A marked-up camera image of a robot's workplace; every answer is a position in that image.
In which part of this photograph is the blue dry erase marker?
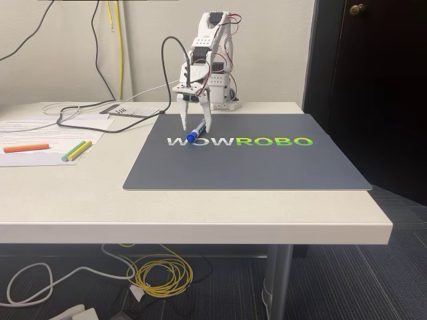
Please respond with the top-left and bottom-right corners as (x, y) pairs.
(185, 118), (207, 143)

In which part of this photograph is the yellow marker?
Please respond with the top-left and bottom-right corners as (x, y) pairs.
(66, 140), (93, 163)

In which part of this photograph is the green marker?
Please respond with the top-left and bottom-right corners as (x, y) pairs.
(61, 140), (87, 163)

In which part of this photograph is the orange marker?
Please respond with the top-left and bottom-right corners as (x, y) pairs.
(3, 143), (50, 154)

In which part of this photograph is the grey perforated plate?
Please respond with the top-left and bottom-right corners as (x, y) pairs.
(99, 103), (160, 119)

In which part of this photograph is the dark WOWROBO mat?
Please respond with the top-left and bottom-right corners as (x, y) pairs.
(122, 113), (373, 191)

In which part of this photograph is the plain white paper sheet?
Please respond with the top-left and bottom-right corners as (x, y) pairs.
(0, 146), (96, 168)
(39, 114), (116, 131)

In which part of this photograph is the printed paper sheet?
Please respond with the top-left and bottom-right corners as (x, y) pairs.
(0, 119), (107, 156)

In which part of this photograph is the dark door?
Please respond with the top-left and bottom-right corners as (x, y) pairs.
(302, 0), (427, 207)

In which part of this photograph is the grey metal table leg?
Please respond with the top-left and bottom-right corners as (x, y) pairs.
(262, 245), (294, 320)

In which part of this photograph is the white power strip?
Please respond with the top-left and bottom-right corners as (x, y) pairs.
(49, 303), (99, 320)

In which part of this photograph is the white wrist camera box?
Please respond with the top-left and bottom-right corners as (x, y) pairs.
(172, 83), (205, 103)

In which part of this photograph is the black camera cable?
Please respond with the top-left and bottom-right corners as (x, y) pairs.
(57, 0), (191, 131)

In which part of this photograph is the white cable on table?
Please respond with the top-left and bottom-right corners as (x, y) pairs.
(0, 75), (187, 134)

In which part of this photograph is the long yellow wall cable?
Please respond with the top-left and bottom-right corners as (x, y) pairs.
(114, 0), (123, 101)

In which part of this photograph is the short yellow wall wire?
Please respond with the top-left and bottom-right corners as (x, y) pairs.
(105, 0), (116, 33)

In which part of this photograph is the grey wall cable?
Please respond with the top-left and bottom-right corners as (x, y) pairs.
(0, 0), (56, 63)

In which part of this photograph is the white floor cable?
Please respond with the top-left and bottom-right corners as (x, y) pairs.
(6, 244), (136, 306)

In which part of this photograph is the coiled yellow floor cable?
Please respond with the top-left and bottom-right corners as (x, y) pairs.
(118, 243), (194, 298)

